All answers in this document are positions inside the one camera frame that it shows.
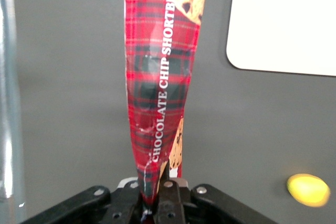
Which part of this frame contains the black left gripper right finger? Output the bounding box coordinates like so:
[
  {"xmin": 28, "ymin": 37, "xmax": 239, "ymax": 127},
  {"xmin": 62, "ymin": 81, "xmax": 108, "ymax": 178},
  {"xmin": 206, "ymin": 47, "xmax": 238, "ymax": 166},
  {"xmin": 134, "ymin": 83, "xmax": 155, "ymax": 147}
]
[{"xmin": 156, "ymin": 166, "xmax": 277, "ymax": 224}]

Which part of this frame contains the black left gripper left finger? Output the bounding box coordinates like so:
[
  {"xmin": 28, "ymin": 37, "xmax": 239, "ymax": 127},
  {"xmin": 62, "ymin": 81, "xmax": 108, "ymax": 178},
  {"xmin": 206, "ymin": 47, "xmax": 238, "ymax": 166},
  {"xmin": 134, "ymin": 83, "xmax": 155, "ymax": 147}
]
[{"xmin": 20, "ymin": 178, "xmax": 145, "ymax": 224}]

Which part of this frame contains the red tartan cookie box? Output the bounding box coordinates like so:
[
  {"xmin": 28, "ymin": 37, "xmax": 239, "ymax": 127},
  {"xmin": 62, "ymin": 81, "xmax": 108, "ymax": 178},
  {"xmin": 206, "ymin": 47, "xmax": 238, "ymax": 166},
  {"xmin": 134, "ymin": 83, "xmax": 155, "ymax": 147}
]
[{"xmin": 123, "ymin": 0, "xmax": 209, "ymax": 217}]

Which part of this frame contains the white rectangular tray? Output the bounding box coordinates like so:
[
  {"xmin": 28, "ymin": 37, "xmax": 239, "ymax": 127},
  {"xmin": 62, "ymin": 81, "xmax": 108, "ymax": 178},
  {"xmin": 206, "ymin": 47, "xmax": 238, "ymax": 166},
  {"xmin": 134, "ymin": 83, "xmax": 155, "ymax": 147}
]
[{"xmin": 226, "ymin": 0, "xmax": 336, "ymax": 77}]

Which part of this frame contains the yellow lemon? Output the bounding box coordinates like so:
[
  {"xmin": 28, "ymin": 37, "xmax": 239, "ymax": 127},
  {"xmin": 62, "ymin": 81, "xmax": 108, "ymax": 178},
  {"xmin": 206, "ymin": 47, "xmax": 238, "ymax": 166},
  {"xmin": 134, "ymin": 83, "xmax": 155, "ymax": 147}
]
[{"xmin": 286, "ymin": 173, "xmax": 332, "ymax": 208}]

